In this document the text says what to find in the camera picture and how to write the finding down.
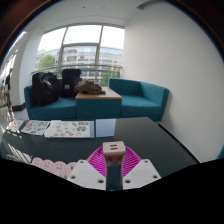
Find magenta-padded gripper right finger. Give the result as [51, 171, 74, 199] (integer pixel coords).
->
[121, 148, 162, 191]

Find brown bag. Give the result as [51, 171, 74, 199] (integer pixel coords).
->
[73, 78, 107, 96]

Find teal wood-topped side table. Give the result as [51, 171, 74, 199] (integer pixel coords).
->
[74, 87, 123, 120]

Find black plastic bag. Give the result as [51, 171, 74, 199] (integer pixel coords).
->
[31, 71, 62, 108]

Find black backpack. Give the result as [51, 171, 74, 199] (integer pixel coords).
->
[59, 68, 82, 98]

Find person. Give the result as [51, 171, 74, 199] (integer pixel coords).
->
[4, 68, 14, 94]

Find teal armchair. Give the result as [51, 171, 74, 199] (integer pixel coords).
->
[108, 78, 170, 123]

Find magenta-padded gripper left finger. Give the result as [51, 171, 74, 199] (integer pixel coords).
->
[66, 146, 108, 191]

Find pink charger block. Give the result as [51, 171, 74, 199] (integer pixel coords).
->
[102, 140, 127, 168]

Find metal window railing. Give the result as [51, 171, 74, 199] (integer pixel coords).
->
[31, 64, 124, 84]

